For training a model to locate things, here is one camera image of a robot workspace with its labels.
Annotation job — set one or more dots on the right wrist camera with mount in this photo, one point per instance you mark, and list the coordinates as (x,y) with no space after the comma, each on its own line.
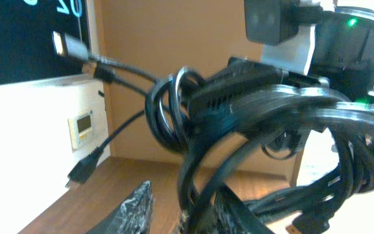
(285,28)

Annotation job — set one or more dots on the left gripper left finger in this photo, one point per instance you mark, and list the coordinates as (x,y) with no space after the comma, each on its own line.
(132,216)

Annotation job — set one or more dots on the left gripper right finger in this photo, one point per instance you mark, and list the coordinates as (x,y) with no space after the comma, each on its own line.
(232,215)

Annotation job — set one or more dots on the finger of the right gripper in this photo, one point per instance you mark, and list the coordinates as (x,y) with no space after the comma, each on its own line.
(212,99)
(241,69)

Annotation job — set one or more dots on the wall thermostat panel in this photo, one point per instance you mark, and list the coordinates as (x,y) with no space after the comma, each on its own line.
(81,129)

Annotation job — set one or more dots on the dark monitor screen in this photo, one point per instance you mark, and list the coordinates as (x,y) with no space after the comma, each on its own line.
(27,51)

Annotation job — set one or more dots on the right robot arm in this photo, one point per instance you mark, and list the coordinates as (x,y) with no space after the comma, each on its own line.
(264,102)

